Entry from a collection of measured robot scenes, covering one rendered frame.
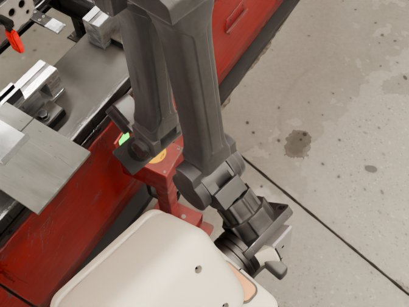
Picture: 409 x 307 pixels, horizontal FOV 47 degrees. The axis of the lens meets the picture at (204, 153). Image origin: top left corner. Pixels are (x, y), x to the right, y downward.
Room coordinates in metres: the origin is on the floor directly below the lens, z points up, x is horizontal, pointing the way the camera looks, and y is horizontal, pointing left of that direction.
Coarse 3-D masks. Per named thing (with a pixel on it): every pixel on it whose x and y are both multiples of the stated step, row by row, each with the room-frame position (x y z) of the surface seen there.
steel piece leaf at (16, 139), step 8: (0, 120) 0.61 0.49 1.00; (0, 128) 0.58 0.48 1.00; (8, 128) 0.58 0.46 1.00; (0, 136) 0.56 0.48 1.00; (8, 136) 0.56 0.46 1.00; (16, 136) 0.56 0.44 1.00; (24, 136) 0.55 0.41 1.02; (0, 144) 0.54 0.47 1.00; (8, 144) 0.54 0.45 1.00; (16, 144) 0.53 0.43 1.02; (0, 152) 0.52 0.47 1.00; (8, 152) 0.51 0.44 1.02; (0, 160) 0.50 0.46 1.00; (8, 160) 0.50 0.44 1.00
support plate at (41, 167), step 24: (24, 120) 0.61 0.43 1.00; (24, 144) 0.54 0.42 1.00; (48, 144) 0.54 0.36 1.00; (72, 144) 0.54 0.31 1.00; (0, 168) 0.48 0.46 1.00; (24, 168) 0.48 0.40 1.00; (48, 168) 0.48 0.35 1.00; (72, 168) 0.48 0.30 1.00; (24, 192) 0.42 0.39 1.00; (48, 192) 0.42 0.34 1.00
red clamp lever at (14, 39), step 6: (0, 18) 0.69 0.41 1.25; (6, 18) 0.69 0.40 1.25; (6, 24) 0.68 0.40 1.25; (12, 24) 0.69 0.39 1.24; (6, 30) 0.69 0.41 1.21; (12, 30) 0.69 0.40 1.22; (6, 36) 0.69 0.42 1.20; (12, 36) 0.68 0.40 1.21; (18, 36) 0.69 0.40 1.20; (12, 42) 0.68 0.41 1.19; (18, 42) 0.68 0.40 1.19; (18, 48) 0.68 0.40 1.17
